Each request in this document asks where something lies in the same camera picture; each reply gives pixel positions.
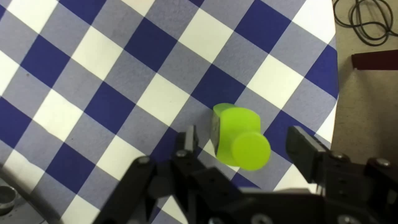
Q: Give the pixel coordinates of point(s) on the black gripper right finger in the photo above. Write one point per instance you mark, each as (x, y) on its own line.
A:
(305, 152)

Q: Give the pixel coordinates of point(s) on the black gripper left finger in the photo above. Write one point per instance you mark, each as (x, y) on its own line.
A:
(187, 142)

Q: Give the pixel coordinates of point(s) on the blue white checkered tablecloth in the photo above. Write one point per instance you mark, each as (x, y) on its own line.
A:
(88, 86)

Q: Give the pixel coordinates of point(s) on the dark red wooden furniture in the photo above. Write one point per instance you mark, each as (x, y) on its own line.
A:
(379, 60)

